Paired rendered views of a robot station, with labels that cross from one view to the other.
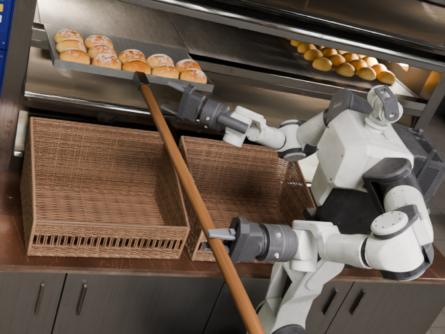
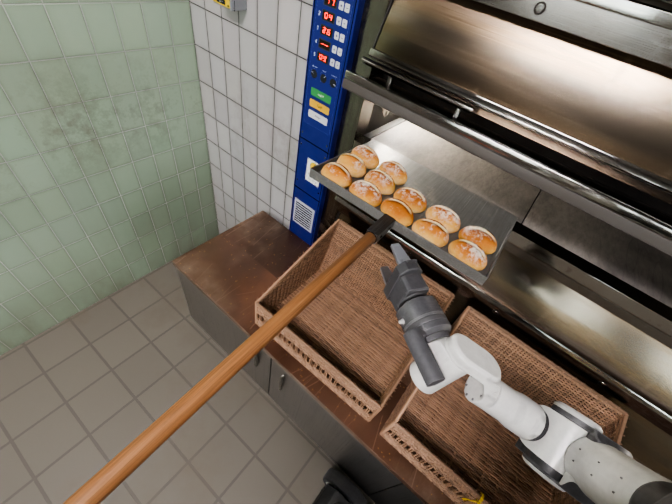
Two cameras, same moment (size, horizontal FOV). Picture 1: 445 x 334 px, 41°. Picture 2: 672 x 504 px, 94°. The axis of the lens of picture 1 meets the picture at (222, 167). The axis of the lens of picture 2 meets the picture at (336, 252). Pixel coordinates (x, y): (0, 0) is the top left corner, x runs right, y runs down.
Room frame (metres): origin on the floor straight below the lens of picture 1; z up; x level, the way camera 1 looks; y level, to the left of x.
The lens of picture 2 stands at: (1.37, -0.10, 1.71)
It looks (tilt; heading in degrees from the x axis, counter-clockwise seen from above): 47 degrees down; 55
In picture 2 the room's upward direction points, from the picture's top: 16 degrees clockwise
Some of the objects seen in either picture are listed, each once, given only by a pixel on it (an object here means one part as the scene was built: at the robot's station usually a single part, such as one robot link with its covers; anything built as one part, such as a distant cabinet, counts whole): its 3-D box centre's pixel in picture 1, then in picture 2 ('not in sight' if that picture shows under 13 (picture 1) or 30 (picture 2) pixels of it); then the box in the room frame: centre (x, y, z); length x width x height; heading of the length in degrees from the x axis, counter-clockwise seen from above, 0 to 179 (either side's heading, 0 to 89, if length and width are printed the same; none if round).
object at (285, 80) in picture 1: (255, 73); (615, 290); (2.38, 0.01, 1.16); 1.80 x 0.06 x 0.04; 118
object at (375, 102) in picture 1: (383, 107); not in sight; (1.57, -0.35, 1.47); 0.10 x 0.07 x 0.09; 15
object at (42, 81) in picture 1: (246, 105); (575, 320); (2.35, 0.00, 1.02); 1.79 x 0.11 x 0.19; 118
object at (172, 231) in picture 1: (104, 187); (352, 309); (1.85, 0.38, 0.72); 0.56 x 0.49 x 0.28; 119
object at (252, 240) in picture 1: (253, 242); not in sight; (1.15, -0.13, 1.20); 0.12 x 0.10 x 0.13; 119
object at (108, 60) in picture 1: (106, 61); (366, 191); (1.81, 0.48, 1.21); 0.10 x 0.07 x 0.05; 124
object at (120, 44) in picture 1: (128, 54); (418, 194); (1.98, 0.45, 1.19); 0.55 x 0.36 x 0.03; 119
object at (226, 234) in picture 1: (221, 232); not in sight; (1.10, -0.05, 1.22); 0.06 x 0.03 x 0.02; 119
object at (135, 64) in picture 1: (137, 66); (398, 210); (1.86, 0.39, 1.21); 0.10 x 0.07 x 0.06; 116
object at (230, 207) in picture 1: (247, 199); (499, 424); (2.13, -0.14, 0.72); 0.56 x 0.49 x 0.28; 118
